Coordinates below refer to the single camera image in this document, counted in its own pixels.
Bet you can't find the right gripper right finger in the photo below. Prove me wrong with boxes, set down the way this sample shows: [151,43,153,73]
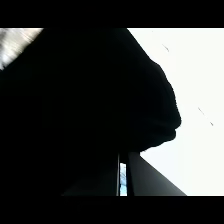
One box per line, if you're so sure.
[127,151,187,197]

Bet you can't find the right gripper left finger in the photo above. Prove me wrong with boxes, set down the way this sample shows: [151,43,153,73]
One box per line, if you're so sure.
[62,152,121,197]

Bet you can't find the black garment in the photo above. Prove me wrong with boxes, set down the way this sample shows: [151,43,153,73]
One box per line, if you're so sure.
[0,28,183,197]

